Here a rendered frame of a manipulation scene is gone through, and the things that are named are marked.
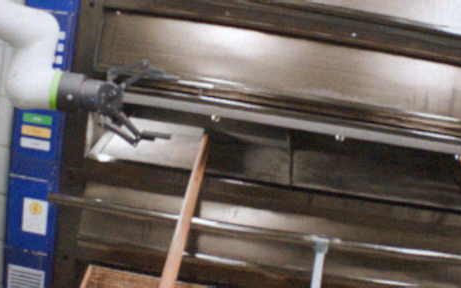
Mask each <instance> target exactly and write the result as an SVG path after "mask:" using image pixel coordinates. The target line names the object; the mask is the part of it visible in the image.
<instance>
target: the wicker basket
mask: <svg viewBox="0 0 461 288"><path fill-rule="evenodd" d="M86 271H87V274H86V275H85V274H84V276H85V278H84V279H83V280H82V281H83V283H82V285H79V286H81V287H80V288H90V287H91V288H103V287H105V288H120V287H121V288H133V287H134V288H141V287H144V288H159V285H160V280H161V279H159V278H154V277H152V276H151V277H150V276H146V275H145V276H144V275H139V274H137V273H136V274H135V273H128V272H125V271H119V269H118V270H113V269H110V268H109V269H108V268H104V267H100V266H99V267H98V266H94V265H90V266H89V268H88V269H86ZM93 273H94V274H93ZM101 273H102V274H101ZM92 275H93V276H92ZM110 275H111V276H110ZM116 276H117V277H116ZM92 277H93V278H92ZM101 277H103V278H101ZM121 277H122V278H121ZM97 278H99V279H97ZM105 278H107V279H105ZM127 278H128V279H127ZM92 279H93V280H92ZM101 279H102V280H101ZM107 280H108V281H107ZM115 280H117V281H115ZM91 281H92V282H91ZM112 281H113V282H112ZM119 281H122V282H119ZM134 281H135V282H134ZM142 281H143V282H142ZM92 283H94V284H92ZM101 283H102V284H101ZM129 283H131V284H129ZM144 283H145V284H144ZM96 284H98V285H96ZM105 284H107V285H105ZM118 284H120V285H118ZM127 284H128V285H127ZM136 284H137V285H136ZM156 284H158V285H156ZM93 286H94V287H93ZM107 286H108V287H107ZM115 286H116V287H115ZM137 286H138V287H137ZM145 286H146V287H145ZM148 286H149V287H148ZM155 286H157V287H155ZM174 288H211V287H206V285H205V286H201V285H196V284H191V283H187V282H186V283H185V282H181V281H176V282H175V286H174Z"/></svg>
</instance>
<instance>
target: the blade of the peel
mask: <svg viewBox="0 0 461 288"><path fill-rule="evenodd" d="M129 120H130V122H131V123H132V124H134V125H135V126H136V127H141V128H147V129H154V130H160V131H166V132H172V133H178V134H184V135H197V136H202V135H203V131H204V128H205V127H207V128H213V129H214V136H213V138H215V139H220V140H227V141H233V142H239V143H245V144H252V145H257V146H270V147H275V148H282V149H288V150H290V144H291V140H290V135H289V129H288V128H286V127H280V126H274V125H268V124H257V123H251V122H245V121H239V120H233V119H227V118H221V117H220V120H219V121H213V119H212V116H209V115H204V114H198V113H187V112H180V111H175V110H168V109H163V108H157V107H151V106H146V105H139V106H138V108H137V109H136V110H135V112H134V113H133V114H131V115H130V116H129Z"/></svg>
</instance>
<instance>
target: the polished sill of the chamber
mask: <svg viewBox="0 0 461 288"><path fill-rule="evenodd" d="M83 167H84V170H85V171H92V172H101V173H107V174H113V175H118V176H123V177H130V178H135V179H140V180H146V181H152V182H158V183H163V184H168V185H175V186H180V187H186V188H188V184H189V181H190V178H191V175H192V172H193V169H188V168H182V167H171V166H165V165H159V164H154V163H148V162H142V161H137V160H131V159H125V158H120V157H114V156H109V155H103V154H97V153H88V154H87V155H86V156H85V158H84V165H83ZM199 189H203V190H209V191H214V192H220V193H226V194H231V195H237V196H243V197H254V198H260V199H266V200H271V201H277V202H282V203H294V204H299V205H304V206H311V207H316V208H326V209H333V210H338V211H343V212H346V211H348V212H354V213H359V214H364V215H369V214H370V215H375V216H380V217H385V218H389V217H391V218H396V219H401V220H412V221H417V222H422V223H423V222H426V223H432V224H437V225H439V224H442V225H446V226H452V227H454V226H456V227H461V210H460V209H451V208H445V207H440V206H439V207H436V206H431V205H425V204H416V203H410V202H405V201H395V200H389V199H384V198H373V197H368V196H363V195H357V194H353V195H352V194H347V193H342V192H335V191H330V190H319V189H313V188H308V187H303V186H297V185H286V184H280V183H274V182H269V181H262V180H257V179H251V178H246V177H244V178H240V177H234V176H229V175H222V174H217V173H211V172H206V171H203V175H202V178H201V182H200V186H199Z"/></svg>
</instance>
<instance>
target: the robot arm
mask: <svg viewBox="0 0 461 288"><path fill-rule="evenodd" d="M59 35H60V30H59V26H58V24H57V22H56V19H55V18H53V17H52V15H51V14H49V13H46V12H44V11H41V10H34V9H32V8H29V7H24V6H22V5H20V4H16V3H14V2H12V1H11V0H10V1H8V0H0V40H1V41H3V42H5V43H6V42H7V43H9V44H11V45H12V46H14V48H13V54H12V57H11V61H10V67H9V70H8V74H7V76H6V79H5V83H4V90H5V94H6V97H7V99H8V101H9V102H10V103H11V104H12V105H14V106H15V107H16V108H19V109H21V110H36V109H50V110H56V111H61V112H67V113H73V114H78V115H79V114H80V113H81V112H82V110H83V111H85V112H90V113H97V114H101V115H104V116H103V121H102V123H101V125H100V126H101V127H102V128H104V129H108V130H110V131H111V132H112V133H113V134H115V135H118V136H119V137H120V138H121V139H123V140H124V141H126V142H127V143H129V145H132V146H133V147H137V146H138V143H139V141H141V140H144V141H149V142H155V141H156V138H158V139H165V140H171V138H172V135H170V134H165V133H158V132H153V131H147V130H142V132H141V133H140V132H139V130H138V128H137V127H136V126H135V125H134V124H132V123H131V122H130V120H129V118H128V117H127V116H126V115H125V114H124V113H123V112H122V111H121V108H122V106H123V97H124V92H123V89H125V88H126V87H128V86H129V85H130V84H133V83H135V82H136V81H138V80H140V78H142V77H143V76H145V75H147V74H149V76H148V77H149V78H155V79H160V80H167V81H173V82H179V79H180V76H174V75H168V74H164V73H165V71H164V70H162V69H156V68H151V67H150V61H149V60H148V59H144V60H141V61H140V62H136V63H133V64H131V65H128V66H124V67H120V68H109V69H108V70H107V81H100V80H94V79H87V80H86V76H85V75H83V74H78V73H66V72H60V71H55V70H53V69H52V68H51V67H52V60H53V57H54V53H55V50H56V46H57V43H58V40H59ZM143 66H144V70H142V71H140V73H138V74H136V75H133V76H132V77H131V78H130V79H128V80H126V81H125V82H123V83H122V84H121V85H118V86H117V85H116V84H115V83H114V81H113V78H115V77H116V76H117V75H121V74H123V73H126V72H129V71H132V70H134V69H137V68H140V67H143ZM110 115H115V117H116V118H117V119H119V120H120V122H121V123H122V124H123V125H125V127H126V128H127V129H128V130H129V132H130V133H131V134H132V135H134V136H135V138H134V137H133V136H131V135H129V134H128V133H126V132H125V131H123V130H122V129H120V127H118V126H117V125H114V124H112V121H111V120H110V119H108V116H110Z"/></svg>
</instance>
